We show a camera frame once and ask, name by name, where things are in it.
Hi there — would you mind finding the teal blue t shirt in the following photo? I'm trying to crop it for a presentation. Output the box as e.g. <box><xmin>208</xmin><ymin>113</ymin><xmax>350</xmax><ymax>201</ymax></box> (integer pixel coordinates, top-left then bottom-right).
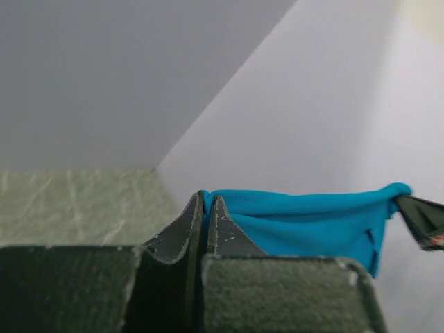
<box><xmin>203</xmin><ymin>182</ymin><xmax>412</xmax><ymax>277</ymax></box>

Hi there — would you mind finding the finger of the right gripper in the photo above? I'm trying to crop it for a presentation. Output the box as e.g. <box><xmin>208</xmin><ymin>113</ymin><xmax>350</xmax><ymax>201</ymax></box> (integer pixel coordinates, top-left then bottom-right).
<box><xmin>395</xmin><ymin>196</ymin><xmax>443</xmax><ymax>251</ymax></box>

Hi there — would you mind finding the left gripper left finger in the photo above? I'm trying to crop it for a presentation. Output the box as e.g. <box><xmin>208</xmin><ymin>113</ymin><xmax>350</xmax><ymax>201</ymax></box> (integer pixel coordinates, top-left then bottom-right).
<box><xmin>142</xmin><ymin>191</ymin><xmax>204</xmax><ymax>266</ymax></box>

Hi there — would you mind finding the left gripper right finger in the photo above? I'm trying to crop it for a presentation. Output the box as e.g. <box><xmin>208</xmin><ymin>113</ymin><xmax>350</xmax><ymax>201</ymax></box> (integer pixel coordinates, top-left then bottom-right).
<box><xmin>206</xmin><ymin>196</ymin><xmax>268</xmax><ymax>257</ymax></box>

